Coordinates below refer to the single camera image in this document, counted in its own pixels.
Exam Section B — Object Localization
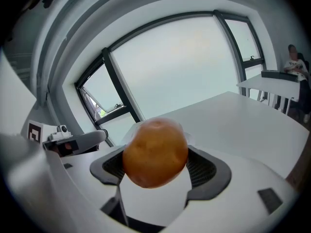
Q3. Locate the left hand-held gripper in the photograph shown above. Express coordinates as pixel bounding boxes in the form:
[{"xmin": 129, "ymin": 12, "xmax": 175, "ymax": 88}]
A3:
[{"xmin": 26, "ymin": 120, "xmax": 109, "ymax": 158}]

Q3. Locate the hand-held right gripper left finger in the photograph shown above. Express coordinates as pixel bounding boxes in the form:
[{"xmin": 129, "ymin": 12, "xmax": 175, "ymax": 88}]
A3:
[{"xmin": 1, "ymin": 134, "xmax": 129, "ymax": 233}]

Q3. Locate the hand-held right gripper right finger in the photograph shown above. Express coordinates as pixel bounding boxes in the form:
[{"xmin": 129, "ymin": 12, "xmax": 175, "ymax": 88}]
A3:
[{"xmin": 165, "ymin": 145, "xmax": 300, "ymax": 233}]

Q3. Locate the brown potato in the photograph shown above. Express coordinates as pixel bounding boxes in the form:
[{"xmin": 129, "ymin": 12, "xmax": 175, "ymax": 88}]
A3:
[{"xmin": 122, "ymin": 117, "xmax": 190, "ymax": 189}]

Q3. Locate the large white table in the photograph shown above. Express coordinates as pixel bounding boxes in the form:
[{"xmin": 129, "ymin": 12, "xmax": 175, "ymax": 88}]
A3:
[{"xmin": 97, "ymin": 91, "xmax": 311, "ymax": 180}]

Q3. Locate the black framed window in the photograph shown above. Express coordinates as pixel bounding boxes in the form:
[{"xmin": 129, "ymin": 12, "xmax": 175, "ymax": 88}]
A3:
[
  {"xmin": 74, "ymin": 10, "xmax": 243, "ymax": 147},
  {"xmin": 215, "ymin": 10, "xmax": 265, "ymax": 70}
]

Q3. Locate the small white table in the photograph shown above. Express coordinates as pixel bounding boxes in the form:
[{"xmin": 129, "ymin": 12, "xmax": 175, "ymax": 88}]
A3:
[{"xmin": 236, "ymin": 73, "xmax": 301, "ymax": 117}]

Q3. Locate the long black box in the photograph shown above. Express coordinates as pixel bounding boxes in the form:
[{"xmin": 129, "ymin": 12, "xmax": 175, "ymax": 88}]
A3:
[{"xmin": 261, "ymin": 69, "xmax": 300, "ymax": 83}]

